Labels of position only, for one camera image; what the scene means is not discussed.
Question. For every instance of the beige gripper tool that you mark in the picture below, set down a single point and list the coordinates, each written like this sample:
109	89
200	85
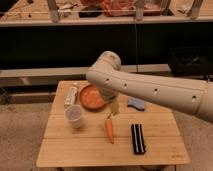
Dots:
114	107

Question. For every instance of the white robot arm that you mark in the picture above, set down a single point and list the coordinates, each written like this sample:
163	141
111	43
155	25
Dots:
193	97

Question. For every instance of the orange carrot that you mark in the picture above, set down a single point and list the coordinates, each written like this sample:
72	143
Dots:
109	129

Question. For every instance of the orange plate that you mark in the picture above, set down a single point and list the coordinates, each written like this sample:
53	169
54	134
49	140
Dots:
90	98

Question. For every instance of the blue sponge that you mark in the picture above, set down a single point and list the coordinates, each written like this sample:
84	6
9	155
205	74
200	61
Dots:
136	103

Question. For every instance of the black striped case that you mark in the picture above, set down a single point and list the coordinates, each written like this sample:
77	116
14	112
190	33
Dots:
137	139

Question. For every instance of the wooden folding table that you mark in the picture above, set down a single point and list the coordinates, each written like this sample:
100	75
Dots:
64	146

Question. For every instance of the clear plastic cup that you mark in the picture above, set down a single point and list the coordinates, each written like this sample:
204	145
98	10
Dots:
73	115

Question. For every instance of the white labelled bottle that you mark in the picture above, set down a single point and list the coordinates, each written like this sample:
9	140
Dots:
71	96

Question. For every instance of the long wooden bench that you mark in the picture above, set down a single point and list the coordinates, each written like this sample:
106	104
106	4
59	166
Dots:
51	76

